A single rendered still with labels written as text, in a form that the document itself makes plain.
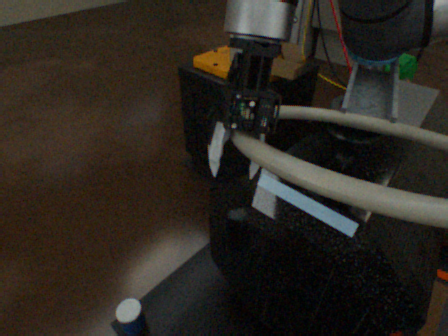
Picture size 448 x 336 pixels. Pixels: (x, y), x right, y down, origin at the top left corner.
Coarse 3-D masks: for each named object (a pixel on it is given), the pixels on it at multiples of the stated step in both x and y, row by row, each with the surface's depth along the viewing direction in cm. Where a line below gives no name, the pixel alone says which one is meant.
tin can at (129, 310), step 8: (120, 304) 128; (128, 304) 128; (136, 304) 128; (120, 312) 125; (128, 312) 125; (136, 312) 125; (120, 320) 123; (128, 320) 123; (136, 320) 125; (144, 320) 133; (128, 328) 126; (136, 328) 128
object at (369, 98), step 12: (396, 60) 91; (360, 72) 95; (372, 72) 95; (384, 72) 95; (396, 72) 85; (348, 84) 80; (360, 84) 89; (372, 84) 89; (384, 84) 89; (396, 84) 80; (348, 96) 75; (360, 96) 84; (372, 96) 84; (384, 96) 84; (396, 96) 75; (348, 108) 79; (360, 108) 79; (372, 108) 79; (384, 108) 79; (396, 108) 71
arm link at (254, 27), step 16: (240, 0) 36; (256, 0) 36; (272, 0) 35; (240, 16) 37; (256, 16) 36; (272, 16) 36; (288, 16) 37; (240, 32) 37; (256, 32) 37; (272, 32) 37; (288, 32) 38
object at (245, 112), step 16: (240, 48) 39; (256, 48) 37; (272, 48) 37; (240, 64) 42; (256, 64) 40; (240, 80) 43; (256, 80) 39; (224, 96) 42; (240, 96) 40; (256, 96) 39; (272, 96) 39; (224, 112) 41; (240, 112) 42; (256, 112) 41; (272, 112) 42; (224, 128) 40; (240, 128) 42; (256, 128) 41; (272, 128) 42
